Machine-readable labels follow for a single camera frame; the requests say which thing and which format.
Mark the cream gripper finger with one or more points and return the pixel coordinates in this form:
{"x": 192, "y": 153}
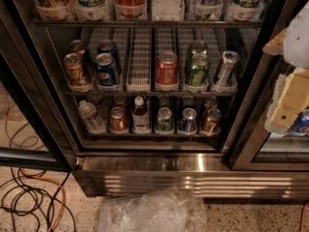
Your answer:
{"x": 275, "y": 46}
{"x": 290, "y": 97}

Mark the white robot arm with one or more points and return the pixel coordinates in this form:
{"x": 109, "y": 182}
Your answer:
{"x": 296, "y": 43}

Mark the blue can right compartment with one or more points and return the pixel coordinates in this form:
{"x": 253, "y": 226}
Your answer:
{"x": 301, "y": 123}

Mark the silver slim can middle shelf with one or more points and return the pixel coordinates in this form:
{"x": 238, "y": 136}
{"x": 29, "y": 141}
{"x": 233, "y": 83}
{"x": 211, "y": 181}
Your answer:
{"x": 227, "y": 63}

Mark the green can middle back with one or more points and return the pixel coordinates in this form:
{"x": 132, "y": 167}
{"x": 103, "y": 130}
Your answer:
{"x": 197, "y": 47}

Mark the copper can bottom front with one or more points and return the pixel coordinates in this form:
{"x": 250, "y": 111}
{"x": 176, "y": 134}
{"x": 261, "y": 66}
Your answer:
{"x": 212, "y": 120}

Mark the green can middle front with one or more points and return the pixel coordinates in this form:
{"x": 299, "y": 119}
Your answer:
{"x": 196, "y": 70}

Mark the blue can bottom front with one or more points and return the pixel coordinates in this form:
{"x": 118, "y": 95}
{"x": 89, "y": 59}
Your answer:
{"x": 188, "y": 121}

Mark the orange red can middle shelf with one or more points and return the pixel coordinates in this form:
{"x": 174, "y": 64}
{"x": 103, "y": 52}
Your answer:
{"x": 167, "y": 68}

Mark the clear water bottle top shelf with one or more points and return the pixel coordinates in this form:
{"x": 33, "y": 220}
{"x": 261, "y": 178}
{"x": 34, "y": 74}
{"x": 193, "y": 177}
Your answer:
{"x": 167, "y": 10}

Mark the clear water bottle shelf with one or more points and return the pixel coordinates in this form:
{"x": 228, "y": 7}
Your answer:
{"x": 88, "y": 112}
{"x": 167, "y": 10}

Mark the green can bottom front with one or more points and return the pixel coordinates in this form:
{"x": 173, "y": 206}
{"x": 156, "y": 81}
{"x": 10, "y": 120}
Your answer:
{"x": 164, "y": 119}

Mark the blue can middle back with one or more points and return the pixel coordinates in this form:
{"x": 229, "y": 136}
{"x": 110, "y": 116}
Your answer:
{"x": 108, "y": 46}

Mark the blue pepsi can front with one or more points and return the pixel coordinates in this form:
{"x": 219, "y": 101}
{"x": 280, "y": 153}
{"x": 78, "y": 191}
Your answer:
{"x": 107, "y": 70}

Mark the red can bottom front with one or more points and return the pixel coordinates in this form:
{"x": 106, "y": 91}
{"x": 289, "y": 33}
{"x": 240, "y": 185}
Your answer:
{"x": 117, "y": 119}

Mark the clear water bottle bottom shelf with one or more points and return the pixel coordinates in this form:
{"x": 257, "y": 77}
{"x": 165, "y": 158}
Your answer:
{"x": 88, "y": 112}

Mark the brown can middle back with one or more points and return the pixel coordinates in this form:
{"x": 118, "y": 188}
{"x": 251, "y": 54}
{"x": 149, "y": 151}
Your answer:
{"x": 77, "y": 46}

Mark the brown gold can middle front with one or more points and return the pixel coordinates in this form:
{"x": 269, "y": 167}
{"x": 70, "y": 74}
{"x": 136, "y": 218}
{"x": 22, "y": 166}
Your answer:
{"x": 75, "y": 69}

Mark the open glass fridge door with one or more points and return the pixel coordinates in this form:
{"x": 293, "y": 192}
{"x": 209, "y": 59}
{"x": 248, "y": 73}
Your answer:
{"x": 30, "y": 136}

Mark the dark drink bottle white cap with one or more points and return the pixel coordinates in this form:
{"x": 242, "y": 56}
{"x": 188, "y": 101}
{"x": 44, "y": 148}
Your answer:
{"x": 140, "y": 116}

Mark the clear plastic bin with wrap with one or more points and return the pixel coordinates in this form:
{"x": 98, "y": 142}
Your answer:
{"x": 166, "y": 210}

